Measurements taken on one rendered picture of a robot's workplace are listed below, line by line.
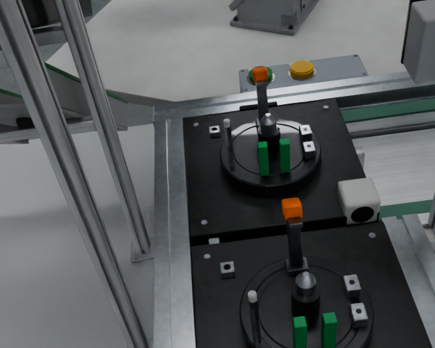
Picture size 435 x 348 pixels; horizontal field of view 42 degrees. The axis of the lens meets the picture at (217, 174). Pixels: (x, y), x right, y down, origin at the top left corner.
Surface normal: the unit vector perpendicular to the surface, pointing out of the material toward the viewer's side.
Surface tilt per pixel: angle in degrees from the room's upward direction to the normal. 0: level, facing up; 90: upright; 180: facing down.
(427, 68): 90
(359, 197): 0
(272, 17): 90
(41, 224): 0
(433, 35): 90
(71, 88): 90
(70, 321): 0
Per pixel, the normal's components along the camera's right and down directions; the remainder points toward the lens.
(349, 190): -0.11, -0.71
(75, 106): 0.99, -0.01
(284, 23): 0.32, 0.64
